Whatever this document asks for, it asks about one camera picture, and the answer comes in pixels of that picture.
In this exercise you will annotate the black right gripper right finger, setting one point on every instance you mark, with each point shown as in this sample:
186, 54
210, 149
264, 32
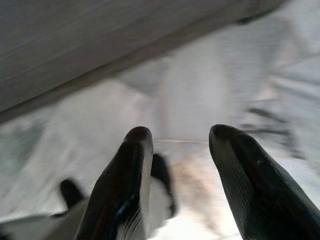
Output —
260, 195

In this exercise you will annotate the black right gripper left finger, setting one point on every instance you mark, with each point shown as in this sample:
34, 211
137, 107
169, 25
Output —
117, 180

